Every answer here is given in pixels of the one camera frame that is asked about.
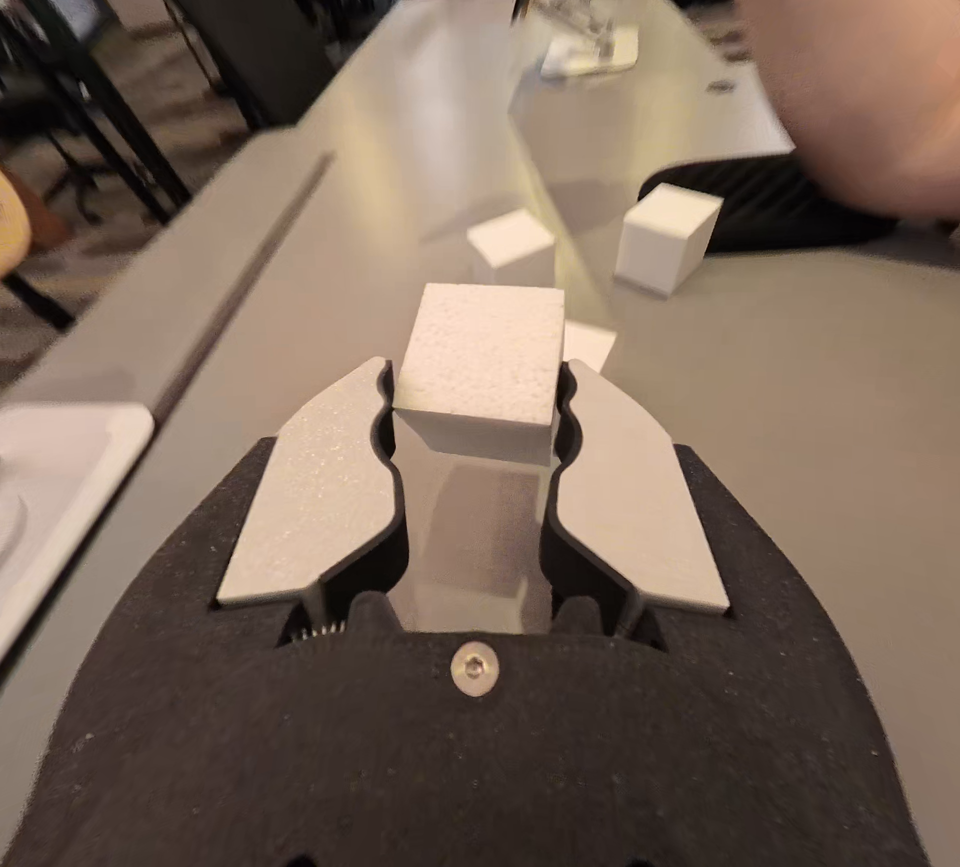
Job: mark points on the person's right forearm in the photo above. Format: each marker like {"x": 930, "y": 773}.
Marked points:
{"x": 847, "y": 57}

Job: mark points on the black wrist rest pad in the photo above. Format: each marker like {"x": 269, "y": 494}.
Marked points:
{"x": 780, "y": 207}

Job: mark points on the black office chair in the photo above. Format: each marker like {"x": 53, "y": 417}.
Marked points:
{"x": 225, "y": 19}

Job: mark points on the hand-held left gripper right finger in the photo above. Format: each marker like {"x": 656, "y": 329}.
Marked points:
{"x": 634, "y": 507}

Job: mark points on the black desk grommet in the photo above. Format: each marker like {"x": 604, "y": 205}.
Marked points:
{"x": 721, "y": 85}

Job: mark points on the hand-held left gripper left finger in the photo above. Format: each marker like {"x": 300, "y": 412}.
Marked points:
{"x": 315, "y": 507}

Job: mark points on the white foam cube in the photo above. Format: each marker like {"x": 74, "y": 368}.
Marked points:
{"x": 480, "y": 357}
{"x": 660, "y": 244}
{"x": 592, "y": 346}
{"x": 510, "y": 244}

